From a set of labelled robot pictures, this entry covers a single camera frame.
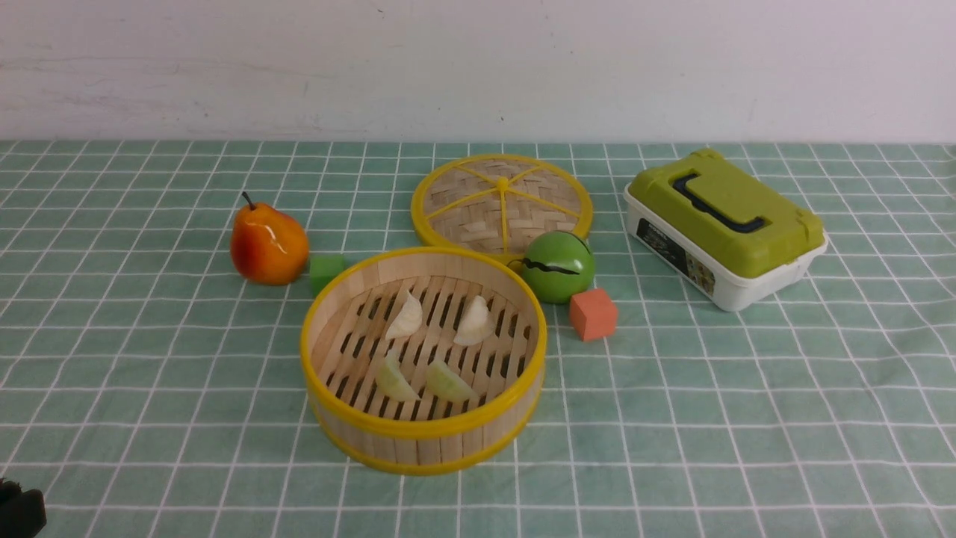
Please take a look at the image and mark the pale green dumpling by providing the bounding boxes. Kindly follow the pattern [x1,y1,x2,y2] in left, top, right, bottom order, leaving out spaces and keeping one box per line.
[375,347,419,402]
[426,360,480,404]

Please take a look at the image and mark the white dumpling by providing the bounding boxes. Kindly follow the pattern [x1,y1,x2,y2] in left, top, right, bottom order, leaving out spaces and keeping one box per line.
[452,295,495,347]
[385,291,423,340]

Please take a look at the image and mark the green toy apple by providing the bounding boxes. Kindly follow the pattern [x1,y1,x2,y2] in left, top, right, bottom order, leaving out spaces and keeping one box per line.
[519,229,595,304]

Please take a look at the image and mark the orange foam cube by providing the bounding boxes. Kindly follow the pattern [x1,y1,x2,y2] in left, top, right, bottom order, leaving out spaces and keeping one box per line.
[569,288,618,341]

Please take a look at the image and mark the bamboo steamer tray yellow rim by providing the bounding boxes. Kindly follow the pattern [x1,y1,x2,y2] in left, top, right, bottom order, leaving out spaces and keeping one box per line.
[299,247,547,474]

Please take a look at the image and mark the woven bamboo steamer lid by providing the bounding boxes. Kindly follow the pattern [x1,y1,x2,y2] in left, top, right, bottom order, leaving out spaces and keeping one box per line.
[411,154,594,265]

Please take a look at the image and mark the green lid white plastic box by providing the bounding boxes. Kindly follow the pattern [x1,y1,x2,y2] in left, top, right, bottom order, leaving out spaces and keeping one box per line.
[624,149,828,312]

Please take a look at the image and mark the small green foam cube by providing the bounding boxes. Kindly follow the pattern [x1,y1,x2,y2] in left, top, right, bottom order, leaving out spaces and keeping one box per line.
[308,254,350,297]

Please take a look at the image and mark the orange red toy pear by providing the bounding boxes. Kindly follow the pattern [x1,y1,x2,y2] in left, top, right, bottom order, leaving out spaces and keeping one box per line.
[229,191,310,286]

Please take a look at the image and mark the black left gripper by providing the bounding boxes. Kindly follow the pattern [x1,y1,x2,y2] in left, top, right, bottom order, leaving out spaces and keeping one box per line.
[1,479,47,538]

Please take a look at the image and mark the green checkered tablecloth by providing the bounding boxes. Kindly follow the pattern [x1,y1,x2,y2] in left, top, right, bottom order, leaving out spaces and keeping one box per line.
[1,140,955,537]

